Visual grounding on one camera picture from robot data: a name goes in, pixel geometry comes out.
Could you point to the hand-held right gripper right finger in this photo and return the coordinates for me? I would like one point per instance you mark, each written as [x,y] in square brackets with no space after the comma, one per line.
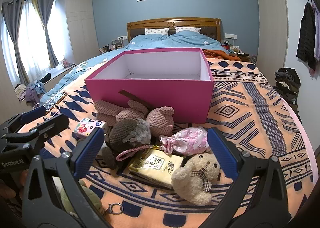
[221,148]

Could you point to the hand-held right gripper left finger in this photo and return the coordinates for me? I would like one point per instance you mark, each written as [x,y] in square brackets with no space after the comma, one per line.
[88,148]

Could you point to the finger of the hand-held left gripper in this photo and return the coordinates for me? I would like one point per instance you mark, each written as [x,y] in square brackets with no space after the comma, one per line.
[33,115]
[53,123]

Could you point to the floral tissue pack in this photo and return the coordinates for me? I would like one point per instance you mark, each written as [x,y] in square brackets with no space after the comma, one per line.
[86,126]

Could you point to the grey plush toy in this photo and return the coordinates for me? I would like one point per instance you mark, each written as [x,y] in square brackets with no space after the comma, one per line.
[125,135]

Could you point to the cream teddy bear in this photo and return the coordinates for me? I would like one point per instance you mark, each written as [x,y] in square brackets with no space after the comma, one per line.
[190,183]

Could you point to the pink knitted plush bunny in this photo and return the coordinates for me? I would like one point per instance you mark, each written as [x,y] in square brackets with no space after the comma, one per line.
[160,120]

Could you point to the yellow tissue pack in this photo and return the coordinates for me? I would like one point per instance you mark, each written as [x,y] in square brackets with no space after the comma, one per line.
[155,168]

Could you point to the pink cardboard box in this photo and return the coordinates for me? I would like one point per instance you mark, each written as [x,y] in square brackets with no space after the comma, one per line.
[150,98]

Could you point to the purple and blue clothes pile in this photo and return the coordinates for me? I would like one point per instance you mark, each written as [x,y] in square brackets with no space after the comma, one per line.
[32,90]

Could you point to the orange patterned blanket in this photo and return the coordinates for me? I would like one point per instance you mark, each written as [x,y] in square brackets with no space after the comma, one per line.
[250,118]

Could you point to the green plush toy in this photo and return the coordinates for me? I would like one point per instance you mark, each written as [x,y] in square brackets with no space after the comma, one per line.
[92,198]

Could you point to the small pink fan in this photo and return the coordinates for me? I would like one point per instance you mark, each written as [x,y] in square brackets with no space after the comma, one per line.
[65,63]

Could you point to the metal keyring clasp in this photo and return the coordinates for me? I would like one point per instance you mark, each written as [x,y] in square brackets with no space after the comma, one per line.
[109,209]

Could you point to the white sheer curtain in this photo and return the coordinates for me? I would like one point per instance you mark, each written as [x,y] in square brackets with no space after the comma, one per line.
[30,43]

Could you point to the grey curtain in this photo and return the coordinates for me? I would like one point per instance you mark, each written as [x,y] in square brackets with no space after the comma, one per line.
[13,30]
[46,18]

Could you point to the dark clothes pile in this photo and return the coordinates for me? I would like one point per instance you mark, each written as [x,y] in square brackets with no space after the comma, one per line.
[287,85]

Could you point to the wooden bedside table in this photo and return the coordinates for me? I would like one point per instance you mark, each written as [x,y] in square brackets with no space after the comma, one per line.
[240,56]

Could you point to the orange-brown cloth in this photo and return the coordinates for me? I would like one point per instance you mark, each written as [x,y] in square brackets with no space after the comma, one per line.
[217,53]

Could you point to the bedside table with bottles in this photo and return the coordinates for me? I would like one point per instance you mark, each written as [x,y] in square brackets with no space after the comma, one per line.
[112,48]

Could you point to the beige built-in wardrobe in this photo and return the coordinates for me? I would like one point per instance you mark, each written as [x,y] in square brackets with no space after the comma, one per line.
[80,25]

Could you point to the blue flowered duvet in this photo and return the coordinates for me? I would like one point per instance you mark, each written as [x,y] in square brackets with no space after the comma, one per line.
[175,39]

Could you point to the white dotted pillow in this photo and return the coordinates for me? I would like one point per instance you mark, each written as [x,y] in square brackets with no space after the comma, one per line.
[156,31]
[187,29]

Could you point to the wooden bed headboard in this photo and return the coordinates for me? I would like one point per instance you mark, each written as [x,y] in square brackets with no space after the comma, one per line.
[175,21]

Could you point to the black coat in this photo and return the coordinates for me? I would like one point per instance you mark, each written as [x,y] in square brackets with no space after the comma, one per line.
[305,35]

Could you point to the lilac jacket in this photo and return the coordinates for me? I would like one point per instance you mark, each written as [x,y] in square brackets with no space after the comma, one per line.
[317,33]

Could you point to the white wall socket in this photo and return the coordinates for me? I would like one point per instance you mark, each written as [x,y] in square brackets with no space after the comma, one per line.
[230,35]
[122,37]

